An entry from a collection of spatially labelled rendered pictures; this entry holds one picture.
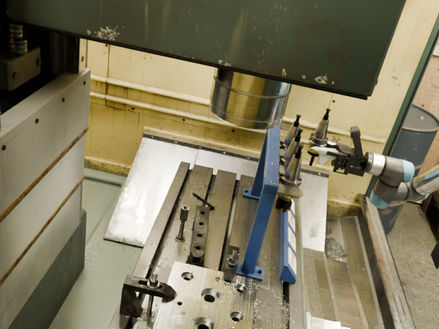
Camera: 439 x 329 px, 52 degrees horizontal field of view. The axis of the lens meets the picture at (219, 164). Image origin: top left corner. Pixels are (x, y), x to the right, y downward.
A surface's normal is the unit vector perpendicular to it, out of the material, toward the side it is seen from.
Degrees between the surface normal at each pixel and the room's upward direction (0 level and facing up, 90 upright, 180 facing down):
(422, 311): 0
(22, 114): 0
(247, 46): 90
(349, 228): 17
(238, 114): 90
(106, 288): 0
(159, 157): 25
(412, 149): 90
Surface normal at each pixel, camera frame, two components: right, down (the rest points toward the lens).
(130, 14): -0.13, 0.47
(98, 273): 0.18, -0.86
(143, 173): 0.11, -0.58
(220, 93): -0.78, 0.18
